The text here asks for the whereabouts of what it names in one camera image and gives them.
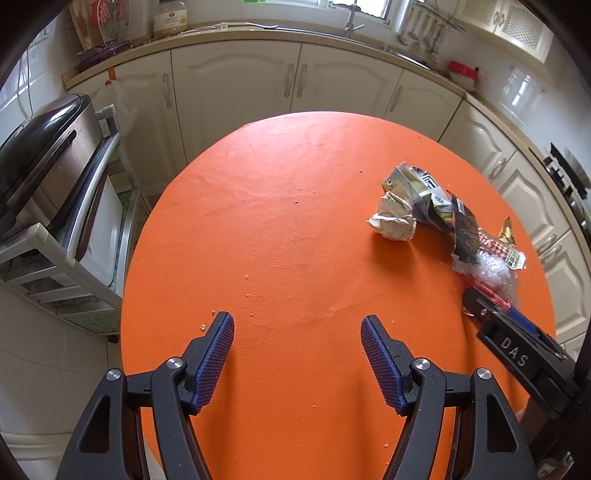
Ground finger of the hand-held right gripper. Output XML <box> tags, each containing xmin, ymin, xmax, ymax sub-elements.
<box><xmin>462</xmin><ymin>286</ymin><xmax>498</xmax><ymax>321</ymax></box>
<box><xmin>501</xmin><ymin>305</ymin><xmax>571</xmax><ymax>360</ymax></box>

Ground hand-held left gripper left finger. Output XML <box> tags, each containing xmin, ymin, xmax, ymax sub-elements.
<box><xmin>55</xmin><ymin>311</ymin><xmax>235</xmax><ymax>480</ymax></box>

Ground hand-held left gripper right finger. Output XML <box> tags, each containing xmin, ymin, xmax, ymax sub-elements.
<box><xmin>360</xmin><ymin>315</ymin><xmax>539</xmax><ymax>480</ymax></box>

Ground clear plastic wrap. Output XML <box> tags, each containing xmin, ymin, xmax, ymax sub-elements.
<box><xmin>455</xmin><ymin>254</ymin><xmax>518</xmax><ymax>306</ymax></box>

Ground red white snack wrapper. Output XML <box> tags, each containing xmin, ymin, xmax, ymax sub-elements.
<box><xmin>478</xmin><ymin>231</ymin><xmax>527</xmax><ymax>271</ymax></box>

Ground black snack wrapper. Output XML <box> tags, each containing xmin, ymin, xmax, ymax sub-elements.
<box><xmin>450</xmin><ymin>196</ymin><xmax>483</xmax><ymax>264</ymax></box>

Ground white paper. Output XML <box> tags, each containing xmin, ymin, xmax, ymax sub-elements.
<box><xmin>366</xmin><ymin>191</ymin><xmax>417</xmax><ymax>241</ymax></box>

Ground silver snack wrapper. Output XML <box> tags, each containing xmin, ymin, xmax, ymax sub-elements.
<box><xmin>381</xmin><ymin>162</ymin><xmax>455</xmax><ymax>232</ymax></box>

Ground person's right forearm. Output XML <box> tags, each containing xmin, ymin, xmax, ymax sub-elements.
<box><xmin>525</xmin><ymin>399</ymin><xmax>579</xmax><ymax>468</ymax></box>

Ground black gas stove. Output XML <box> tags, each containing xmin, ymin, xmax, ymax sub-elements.
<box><xmin>542</xmin><ymin>143</ymin><xmax>591</xmax><ymax>232</ymax></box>

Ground white shelf rack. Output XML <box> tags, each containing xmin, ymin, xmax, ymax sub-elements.
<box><xmin>0</xmin><ymin>104</ymin><xmax>153</xmax><ymax>341</ymax></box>

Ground red lidded bowl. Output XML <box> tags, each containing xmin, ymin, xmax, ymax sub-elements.
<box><xmin>447</xmin><ymin>60</ymin><xmax>481</xmax><ymax>91</ymax></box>

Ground hanging clear plastic bag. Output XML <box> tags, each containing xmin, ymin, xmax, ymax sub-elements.
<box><xmin>95</xmin><ymin>78</ymin><xmax>139</xmax><ymax>139</ymax></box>

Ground stainless steel oven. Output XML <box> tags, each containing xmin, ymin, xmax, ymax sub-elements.
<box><xmin>0</xmin><ymin>93</ymin><xmax>122</xmax><ymax>260</ymax></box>

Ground hanging utensil rack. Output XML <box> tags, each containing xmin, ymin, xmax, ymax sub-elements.
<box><xmin>397</xmin><ymin>0</ymin><xmax>467</xmax><ymax>65</ymax></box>

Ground cream kitchen cabinets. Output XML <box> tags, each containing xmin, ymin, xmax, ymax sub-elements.
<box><xmin>67</xmin><ymin>41</ymin><xmax>591</xmax><ymax>352</ymax></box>

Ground steel faucet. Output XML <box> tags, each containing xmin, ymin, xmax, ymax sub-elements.
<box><xmin>330</xmin><ymin>0</ymin><xmax>368</xmax><ymax>40</ymax></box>

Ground beige countertop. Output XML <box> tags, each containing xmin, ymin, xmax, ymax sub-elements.
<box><xmin>62</xmin><ymin>21</ymin><xmax>591</xmax><ymax>241</ymax></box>

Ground purple dish rack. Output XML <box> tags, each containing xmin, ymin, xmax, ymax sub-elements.
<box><xmin>69</xmin><ymin>0</ymin><xmax>134</xmax><ymax>63</ymax></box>

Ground clear jar with label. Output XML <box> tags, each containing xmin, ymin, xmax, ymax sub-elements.
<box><xmin>152</xmin><ymin>0</ymin><xmax>188</xmax><ymax>39</ymax></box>

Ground cream wall cabinet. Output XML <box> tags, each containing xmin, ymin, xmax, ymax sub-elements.
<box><xmin>457</xmin><ymin>0</ymin><xmax>555</xmax><ymax>65</ymax></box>

